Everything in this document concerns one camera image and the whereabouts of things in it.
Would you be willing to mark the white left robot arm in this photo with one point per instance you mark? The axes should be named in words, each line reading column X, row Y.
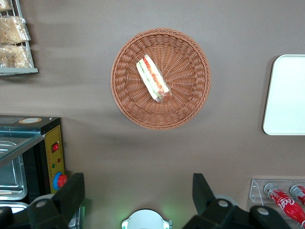
column 145, row 220

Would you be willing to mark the steel pan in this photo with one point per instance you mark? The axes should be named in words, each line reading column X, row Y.
column 12, row 176
column 19, row 204

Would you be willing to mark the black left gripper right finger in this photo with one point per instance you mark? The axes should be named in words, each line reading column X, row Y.
column 205, row 205

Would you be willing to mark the wrapped crumbly bread pack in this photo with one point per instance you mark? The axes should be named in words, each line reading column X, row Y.
column 12, row 29
column 13, row 56
column 4, row 4

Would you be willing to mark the clear acrylic bottle rack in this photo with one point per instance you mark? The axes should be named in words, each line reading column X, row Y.
column 256, row 193

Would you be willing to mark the black sealing machine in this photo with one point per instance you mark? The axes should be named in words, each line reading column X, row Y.
column 54, row 138

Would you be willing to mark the triangle sandwich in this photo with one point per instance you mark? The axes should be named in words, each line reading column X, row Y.
column 152, row 76

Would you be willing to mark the cream plastic tray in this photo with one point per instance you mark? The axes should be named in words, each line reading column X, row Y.
column 288, row 95

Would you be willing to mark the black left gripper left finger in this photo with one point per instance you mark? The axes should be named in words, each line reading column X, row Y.
column 66, row 195

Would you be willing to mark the red cola bottle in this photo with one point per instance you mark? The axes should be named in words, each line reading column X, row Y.
column 299, row 192
column 286, row 202

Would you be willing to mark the round brown wicker basket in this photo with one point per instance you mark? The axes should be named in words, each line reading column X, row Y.
column 186, row 71

